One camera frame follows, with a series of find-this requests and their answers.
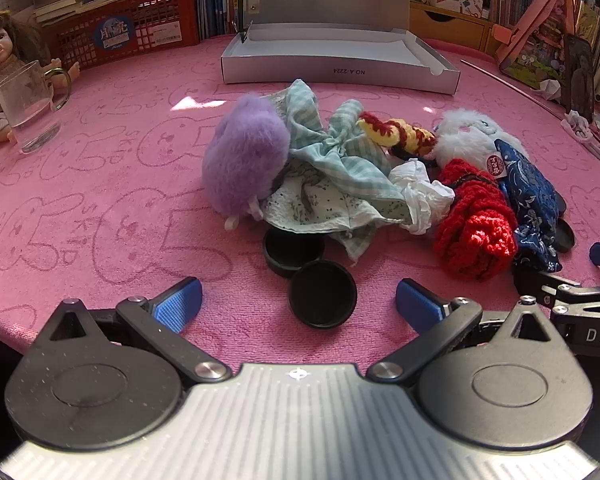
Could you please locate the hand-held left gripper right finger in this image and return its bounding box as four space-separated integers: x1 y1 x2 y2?
366 278 576 386

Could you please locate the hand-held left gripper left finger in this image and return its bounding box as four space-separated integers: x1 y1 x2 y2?
35 276 233 386

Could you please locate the black round cap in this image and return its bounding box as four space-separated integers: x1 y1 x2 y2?
288 260 357 330
552 220 576 253
262 227 327 277

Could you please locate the blue floral cloth pouch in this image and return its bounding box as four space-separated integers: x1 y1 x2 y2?
494 139 568 273

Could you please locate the green gingham cloth bow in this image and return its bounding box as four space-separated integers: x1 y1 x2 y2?
265 80 416 263

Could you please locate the purple plush toy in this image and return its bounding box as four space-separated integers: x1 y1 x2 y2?
201 94 292 231

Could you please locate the white fluffy plush toy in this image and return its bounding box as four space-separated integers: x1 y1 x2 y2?
432 109 528 181

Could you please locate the yellow red crochet charm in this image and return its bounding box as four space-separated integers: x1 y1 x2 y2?
357 111 438 158

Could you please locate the silver cardboard box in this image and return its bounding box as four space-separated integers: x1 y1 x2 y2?
220 0 462 96

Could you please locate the red knitted item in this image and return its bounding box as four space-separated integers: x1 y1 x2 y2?
432 158 520 281

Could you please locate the crumpled white tissue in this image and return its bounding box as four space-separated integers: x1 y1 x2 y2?
389 158 456 235

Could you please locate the pink bunny print towel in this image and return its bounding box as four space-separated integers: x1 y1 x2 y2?
0 35 600 361

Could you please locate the white paper origami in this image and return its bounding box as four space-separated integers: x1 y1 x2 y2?
532 80 561 106

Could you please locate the pink triangular toy bag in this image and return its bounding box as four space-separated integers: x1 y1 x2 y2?
495 0 600 101

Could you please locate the clear glass mug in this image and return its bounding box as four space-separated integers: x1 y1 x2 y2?
0 60 73 155

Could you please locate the wooden drawer shelf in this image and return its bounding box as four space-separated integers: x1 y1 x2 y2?
409 1 511 56

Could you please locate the red plastic basket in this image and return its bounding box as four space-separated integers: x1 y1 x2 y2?
40 0 201 68

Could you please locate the brown haired doll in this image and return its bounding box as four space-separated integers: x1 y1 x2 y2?
0 10 81 143

